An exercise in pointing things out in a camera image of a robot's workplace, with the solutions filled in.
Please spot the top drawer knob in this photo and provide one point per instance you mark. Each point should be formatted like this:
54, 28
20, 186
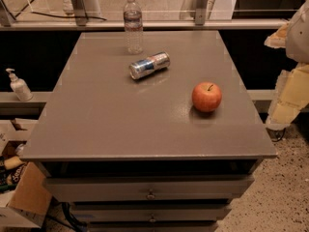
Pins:
150, 196

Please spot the drawer knob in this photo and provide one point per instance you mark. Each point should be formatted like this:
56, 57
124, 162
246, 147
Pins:
152, 219
150, 196

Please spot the red apple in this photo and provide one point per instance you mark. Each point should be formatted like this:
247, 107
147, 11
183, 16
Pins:
206, 96

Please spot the cardboard box with items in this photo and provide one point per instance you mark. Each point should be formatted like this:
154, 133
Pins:
23, 200

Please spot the clear plastic water bottle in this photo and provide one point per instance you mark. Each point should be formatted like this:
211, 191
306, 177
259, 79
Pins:
133, 23

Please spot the grey drawer cabinet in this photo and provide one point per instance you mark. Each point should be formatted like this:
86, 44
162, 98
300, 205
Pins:
104, 140

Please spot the white pump soap bottle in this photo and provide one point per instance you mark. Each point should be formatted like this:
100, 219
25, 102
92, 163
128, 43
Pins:
19, 86

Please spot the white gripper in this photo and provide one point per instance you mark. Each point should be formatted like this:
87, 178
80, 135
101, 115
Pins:
298, 36

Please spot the silver blue redbull can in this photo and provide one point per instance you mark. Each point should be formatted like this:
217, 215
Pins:
149, 65

